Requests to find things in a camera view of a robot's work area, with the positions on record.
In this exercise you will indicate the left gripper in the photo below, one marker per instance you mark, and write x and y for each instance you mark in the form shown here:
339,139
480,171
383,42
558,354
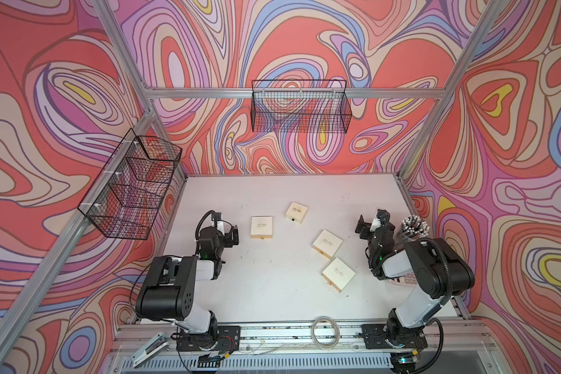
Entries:
227,236

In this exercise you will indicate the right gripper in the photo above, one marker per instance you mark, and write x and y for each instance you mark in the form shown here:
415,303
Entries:
369,227

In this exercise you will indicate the cream drawer jewelry box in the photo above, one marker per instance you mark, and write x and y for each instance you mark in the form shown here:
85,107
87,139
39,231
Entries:
262,227

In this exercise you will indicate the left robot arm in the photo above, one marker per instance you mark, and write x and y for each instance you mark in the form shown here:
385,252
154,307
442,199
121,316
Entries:
168,292

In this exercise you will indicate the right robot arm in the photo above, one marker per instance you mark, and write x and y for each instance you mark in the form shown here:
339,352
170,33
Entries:
440,272

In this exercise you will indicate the cream jewelry box middle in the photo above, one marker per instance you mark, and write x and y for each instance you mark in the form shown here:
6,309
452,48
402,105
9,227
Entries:
327,244

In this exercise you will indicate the cream jewelry box front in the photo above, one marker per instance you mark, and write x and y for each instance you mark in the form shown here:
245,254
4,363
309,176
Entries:
338,274

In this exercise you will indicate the small cream jewelry box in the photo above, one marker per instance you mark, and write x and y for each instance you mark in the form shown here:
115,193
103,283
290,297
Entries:
296,212

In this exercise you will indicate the cup of pencils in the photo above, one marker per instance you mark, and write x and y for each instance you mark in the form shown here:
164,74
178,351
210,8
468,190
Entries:
414,227

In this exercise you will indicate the black wire basket left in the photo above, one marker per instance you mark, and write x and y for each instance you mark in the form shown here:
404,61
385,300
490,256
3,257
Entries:
131,188

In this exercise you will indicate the black wire basket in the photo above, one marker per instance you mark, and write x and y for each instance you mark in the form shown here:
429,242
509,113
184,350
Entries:
131,188
300,105

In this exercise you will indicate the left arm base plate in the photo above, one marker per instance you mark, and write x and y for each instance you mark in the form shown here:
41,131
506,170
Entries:
222,339

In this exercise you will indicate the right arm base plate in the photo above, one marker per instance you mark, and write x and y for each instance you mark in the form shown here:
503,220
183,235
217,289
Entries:
382,336

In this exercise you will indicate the black wire basket back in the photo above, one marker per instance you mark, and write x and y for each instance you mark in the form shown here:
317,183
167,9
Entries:
300,105

